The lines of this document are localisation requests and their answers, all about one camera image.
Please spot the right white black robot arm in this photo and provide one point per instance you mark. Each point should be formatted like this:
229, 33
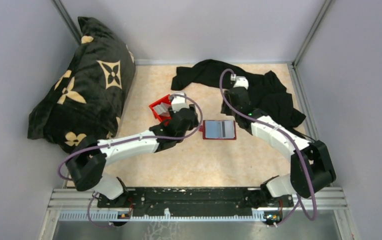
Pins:
311, 167

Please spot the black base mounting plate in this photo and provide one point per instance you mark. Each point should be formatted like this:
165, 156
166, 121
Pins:
194, 202

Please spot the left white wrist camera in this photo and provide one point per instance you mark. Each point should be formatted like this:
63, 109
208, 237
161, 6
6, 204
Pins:
178, 101

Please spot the aluminium frame rail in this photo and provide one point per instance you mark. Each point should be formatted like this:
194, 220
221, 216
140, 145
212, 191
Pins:
74, 205

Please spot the white credit card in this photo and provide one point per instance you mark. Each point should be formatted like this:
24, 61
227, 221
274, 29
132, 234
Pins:
227, 129

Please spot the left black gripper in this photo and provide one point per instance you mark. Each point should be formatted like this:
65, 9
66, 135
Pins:
195, 122

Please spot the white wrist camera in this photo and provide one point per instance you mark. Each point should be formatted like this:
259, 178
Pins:
239, 81
178, 101

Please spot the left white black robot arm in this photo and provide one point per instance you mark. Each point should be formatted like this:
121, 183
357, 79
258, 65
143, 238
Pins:
87, 163

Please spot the black floral patterned pillow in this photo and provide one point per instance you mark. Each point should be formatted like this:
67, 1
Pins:
89, 98

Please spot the black cloth garment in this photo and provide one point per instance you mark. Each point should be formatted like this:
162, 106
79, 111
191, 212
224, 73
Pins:
266, 92

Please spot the red leather card holder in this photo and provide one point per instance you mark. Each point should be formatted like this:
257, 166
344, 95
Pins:
211, 130

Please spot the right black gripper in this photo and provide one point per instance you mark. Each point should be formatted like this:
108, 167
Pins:
224, 109

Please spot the stack of grey cards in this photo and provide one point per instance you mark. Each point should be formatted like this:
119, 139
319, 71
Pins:
162, 110

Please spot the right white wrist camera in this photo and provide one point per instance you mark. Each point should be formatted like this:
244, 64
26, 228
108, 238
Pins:
239, 81

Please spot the red plastic bin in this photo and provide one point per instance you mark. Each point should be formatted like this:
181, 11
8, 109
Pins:
165, 99

